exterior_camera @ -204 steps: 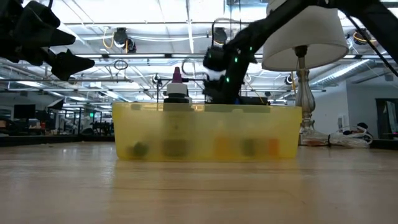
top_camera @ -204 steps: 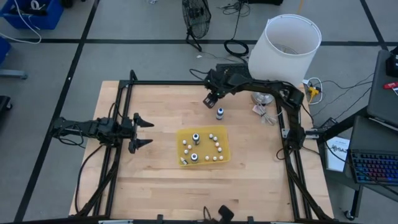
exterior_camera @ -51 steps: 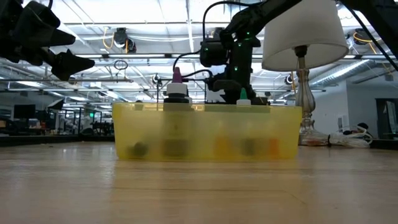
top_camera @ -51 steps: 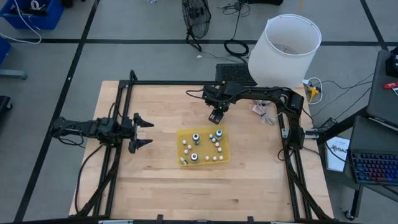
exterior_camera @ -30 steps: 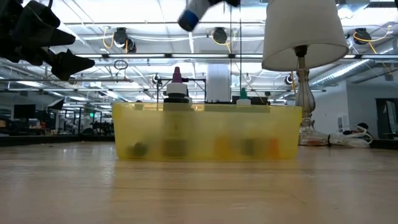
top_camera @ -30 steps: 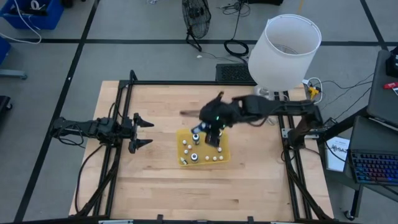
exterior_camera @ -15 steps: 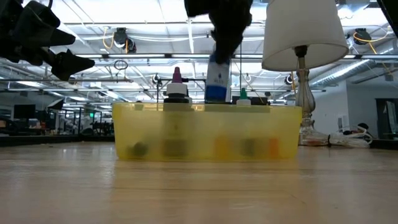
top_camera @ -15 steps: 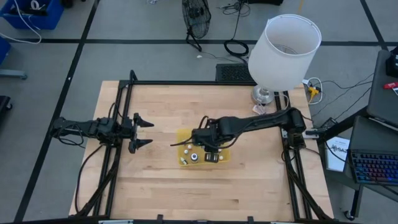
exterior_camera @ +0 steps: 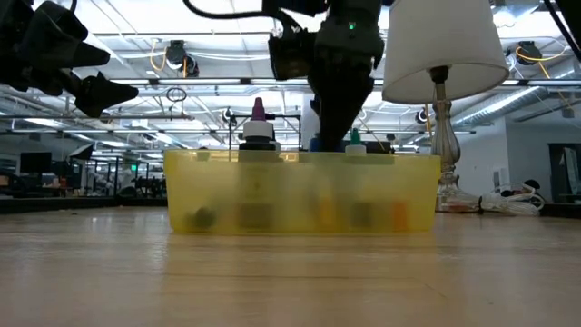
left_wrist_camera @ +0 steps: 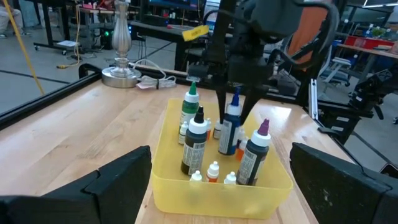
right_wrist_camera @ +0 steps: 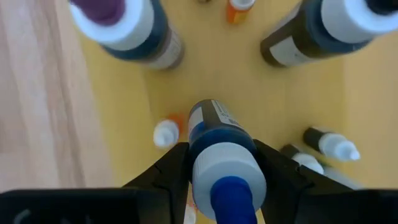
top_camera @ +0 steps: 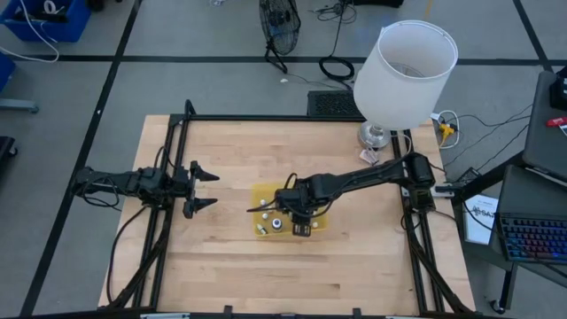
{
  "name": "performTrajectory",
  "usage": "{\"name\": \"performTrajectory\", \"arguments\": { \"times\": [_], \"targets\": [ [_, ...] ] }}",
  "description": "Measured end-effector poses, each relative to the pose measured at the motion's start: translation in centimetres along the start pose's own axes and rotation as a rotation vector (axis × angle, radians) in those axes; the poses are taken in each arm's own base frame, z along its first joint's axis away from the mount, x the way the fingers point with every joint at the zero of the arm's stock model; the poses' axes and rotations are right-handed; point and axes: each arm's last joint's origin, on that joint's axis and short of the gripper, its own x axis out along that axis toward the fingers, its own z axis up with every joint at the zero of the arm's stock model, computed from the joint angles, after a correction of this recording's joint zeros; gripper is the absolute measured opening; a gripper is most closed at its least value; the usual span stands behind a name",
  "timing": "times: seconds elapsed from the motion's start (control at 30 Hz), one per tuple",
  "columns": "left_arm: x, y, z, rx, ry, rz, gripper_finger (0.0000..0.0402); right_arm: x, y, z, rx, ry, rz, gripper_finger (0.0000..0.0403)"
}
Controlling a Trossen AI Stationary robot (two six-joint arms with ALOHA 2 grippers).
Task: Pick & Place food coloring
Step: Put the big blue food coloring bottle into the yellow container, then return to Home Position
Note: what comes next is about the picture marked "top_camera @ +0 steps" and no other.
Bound white printed paper sheet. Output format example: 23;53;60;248
462;192;501;246

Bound backlit computer keyboard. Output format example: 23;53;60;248
490;164;567;267

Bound dark grey rolling desk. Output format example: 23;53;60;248
454;69;567;315

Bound black perforated floor box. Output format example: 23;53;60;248
306;89;367;119

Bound black caster base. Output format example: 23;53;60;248
0;136;19;178

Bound yellow translucent plastic bin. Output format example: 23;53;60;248
251;182;330;239

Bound tangled black cables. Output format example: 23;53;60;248
313;0;358;24

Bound grey metal foot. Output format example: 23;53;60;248
0;98;40;113

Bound black metal table frame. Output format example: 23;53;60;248
97;98;478;319

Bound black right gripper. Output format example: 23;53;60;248
245;175;327;225

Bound black device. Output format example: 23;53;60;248
549;65;567;111

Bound blue plastic crate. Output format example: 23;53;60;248
0;0;93;44
0;53;17;95

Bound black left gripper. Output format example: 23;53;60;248
164;159;221;220

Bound white lamp cord bundle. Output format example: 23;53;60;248
359;131;414;167

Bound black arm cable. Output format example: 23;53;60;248
105;204;151;307

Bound coiled black cable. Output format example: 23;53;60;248
317;0;356;82

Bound black floor fan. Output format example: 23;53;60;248
258;0;302;75

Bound white power strip yellow plug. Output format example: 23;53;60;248
430;109;462;151

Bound white shade table lamp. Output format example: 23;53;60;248
352;19;460;152

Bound white cable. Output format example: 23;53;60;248
0;0;61;64

